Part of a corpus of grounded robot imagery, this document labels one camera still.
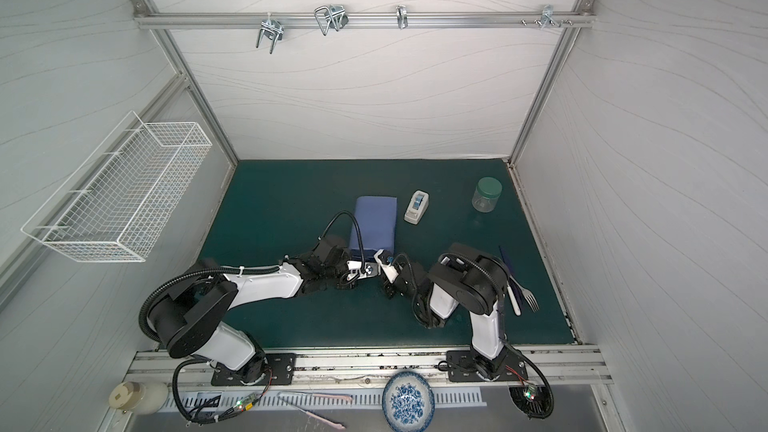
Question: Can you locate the green table mat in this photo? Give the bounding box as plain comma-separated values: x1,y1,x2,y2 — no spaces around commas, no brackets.
201,159,574,348

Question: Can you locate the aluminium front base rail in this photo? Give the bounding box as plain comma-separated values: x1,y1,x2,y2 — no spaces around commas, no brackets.
123,345,613,391

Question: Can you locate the metal hook clamp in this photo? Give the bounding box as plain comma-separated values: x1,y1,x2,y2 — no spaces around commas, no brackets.
313,4,349,36
256,16,284,54

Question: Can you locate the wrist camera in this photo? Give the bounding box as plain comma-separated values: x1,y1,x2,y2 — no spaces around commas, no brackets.
374,249,399,284
346,260,380,281

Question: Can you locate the black round fan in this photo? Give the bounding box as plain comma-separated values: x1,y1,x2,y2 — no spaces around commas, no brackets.
509,384,554,419

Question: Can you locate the left metal hook clamp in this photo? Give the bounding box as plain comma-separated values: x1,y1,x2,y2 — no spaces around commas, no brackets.
256,16,284,54

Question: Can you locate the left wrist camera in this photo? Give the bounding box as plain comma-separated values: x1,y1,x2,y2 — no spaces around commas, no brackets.
346,260,380,281

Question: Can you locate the aluminium top cross rail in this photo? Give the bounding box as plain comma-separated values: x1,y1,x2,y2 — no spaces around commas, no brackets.
134,9,597,30

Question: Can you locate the blue white patterned plate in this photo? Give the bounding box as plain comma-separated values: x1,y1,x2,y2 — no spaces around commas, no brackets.
381,370,436,432

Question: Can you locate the light blue wrapping paper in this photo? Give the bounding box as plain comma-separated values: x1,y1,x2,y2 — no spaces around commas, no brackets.
354,196,397,262

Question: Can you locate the white round container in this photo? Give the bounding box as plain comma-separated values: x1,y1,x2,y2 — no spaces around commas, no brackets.
108,381,169,415

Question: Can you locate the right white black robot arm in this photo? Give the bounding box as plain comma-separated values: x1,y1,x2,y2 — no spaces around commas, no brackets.
374,243,539,383

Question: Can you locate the small metal ring clamp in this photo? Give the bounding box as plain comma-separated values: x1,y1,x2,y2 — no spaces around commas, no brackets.
396,5,408,30

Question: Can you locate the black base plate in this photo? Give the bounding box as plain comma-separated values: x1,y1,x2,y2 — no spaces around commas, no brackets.
211,352,297,387
437,349,528,383

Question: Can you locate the middle metal hook clamp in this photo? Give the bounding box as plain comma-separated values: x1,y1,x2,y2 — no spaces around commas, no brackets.
313,4,349,36

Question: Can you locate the green lid clear jar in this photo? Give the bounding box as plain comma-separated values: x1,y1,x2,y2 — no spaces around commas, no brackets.
472,176,503,213

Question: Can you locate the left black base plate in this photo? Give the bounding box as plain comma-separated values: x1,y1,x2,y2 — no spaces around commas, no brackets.
211,352,297,387

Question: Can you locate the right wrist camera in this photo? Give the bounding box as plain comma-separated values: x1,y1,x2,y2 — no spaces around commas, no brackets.
374,249,399,284

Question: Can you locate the white wire basket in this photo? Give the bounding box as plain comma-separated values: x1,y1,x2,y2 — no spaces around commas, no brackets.
21,112,212,263

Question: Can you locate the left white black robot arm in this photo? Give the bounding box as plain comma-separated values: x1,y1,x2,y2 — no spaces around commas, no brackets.
138,211,364,384

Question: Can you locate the right metal bracket clamp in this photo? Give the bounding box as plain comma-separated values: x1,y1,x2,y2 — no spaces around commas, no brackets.
520,5,573,29

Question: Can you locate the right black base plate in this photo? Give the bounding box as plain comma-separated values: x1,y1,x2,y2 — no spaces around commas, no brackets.
437,349,528,383

